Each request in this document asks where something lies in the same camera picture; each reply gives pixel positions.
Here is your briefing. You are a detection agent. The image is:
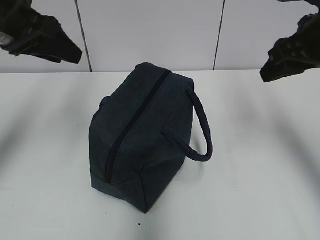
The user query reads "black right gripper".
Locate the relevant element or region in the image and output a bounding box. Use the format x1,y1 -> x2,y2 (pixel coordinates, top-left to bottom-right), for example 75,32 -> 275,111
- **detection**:
259,11 -> 320,83

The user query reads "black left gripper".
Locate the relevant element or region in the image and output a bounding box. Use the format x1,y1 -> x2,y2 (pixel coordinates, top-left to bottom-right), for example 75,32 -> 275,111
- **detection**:
0,0 -> 83,64

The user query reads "dark blue lunch bag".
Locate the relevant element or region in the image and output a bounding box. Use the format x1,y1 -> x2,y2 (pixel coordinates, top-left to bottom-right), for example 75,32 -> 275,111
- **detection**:
88,62 -> 214,213

